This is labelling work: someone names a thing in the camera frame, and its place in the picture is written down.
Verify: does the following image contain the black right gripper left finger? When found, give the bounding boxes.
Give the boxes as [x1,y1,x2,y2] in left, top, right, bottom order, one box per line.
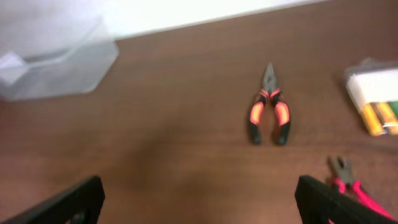
[4,175,105,224]

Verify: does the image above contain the pack of coloured bits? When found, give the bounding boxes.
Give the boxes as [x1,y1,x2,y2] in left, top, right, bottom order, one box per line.
[345,58,397,136]

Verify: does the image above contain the small red cutting pliers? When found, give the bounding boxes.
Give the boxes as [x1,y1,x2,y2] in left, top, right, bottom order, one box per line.
[328,156,397,223]

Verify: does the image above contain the orange black needle-nose pliers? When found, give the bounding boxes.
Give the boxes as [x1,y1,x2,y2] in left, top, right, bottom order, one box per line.
[248,62,292,147]

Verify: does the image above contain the clear plastic container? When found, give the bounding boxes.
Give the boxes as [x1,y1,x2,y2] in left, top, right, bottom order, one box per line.
[1,18,119,101]

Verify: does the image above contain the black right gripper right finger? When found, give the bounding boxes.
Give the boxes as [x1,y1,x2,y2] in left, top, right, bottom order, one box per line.
[295,175,397,224]

